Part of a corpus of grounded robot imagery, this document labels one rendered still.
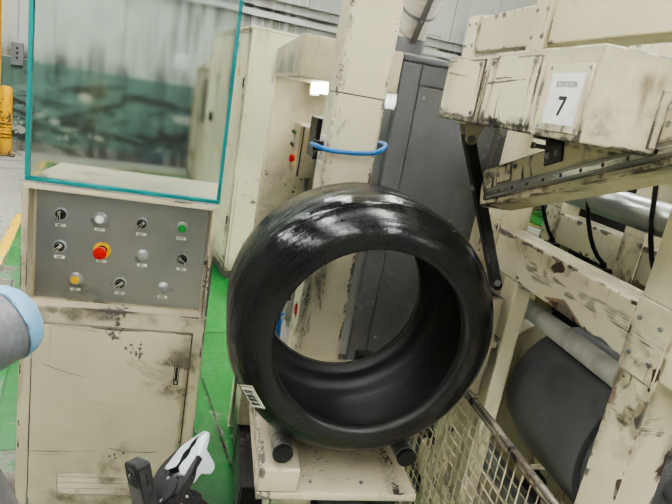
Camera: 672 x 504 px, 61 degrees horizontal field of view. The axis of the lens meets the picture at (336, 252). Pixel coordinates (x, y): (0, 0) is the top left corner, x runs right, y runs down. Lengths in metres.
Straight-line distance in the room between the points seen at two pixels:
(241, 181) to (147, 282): 2.93
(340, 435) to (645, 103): 0.84
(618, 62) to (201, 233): 1.29
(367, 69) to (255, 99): 3.29
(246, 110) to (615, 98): 3.91
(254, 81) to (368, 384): 3.48
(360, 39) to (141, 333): 1.11
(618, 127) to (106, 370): 1.60
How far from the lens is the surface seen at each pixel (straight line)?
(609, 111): 0.96
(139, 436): 2.09
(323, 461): 1.45
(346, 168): 1.45
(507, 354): 1.71
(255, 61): 4.68
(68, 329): 1.94
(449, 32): 12.25
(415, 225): 1.12
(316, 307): 1.53
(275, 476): 1.32
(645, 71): 0.99
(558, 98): 1.01
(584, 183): 1.15
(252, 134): 4.71
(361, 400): 1.49
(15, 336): 0.92
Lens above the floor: 1.64
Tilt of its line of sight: 15 degrees down
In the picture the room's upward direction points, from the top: 10 degrees clockwise
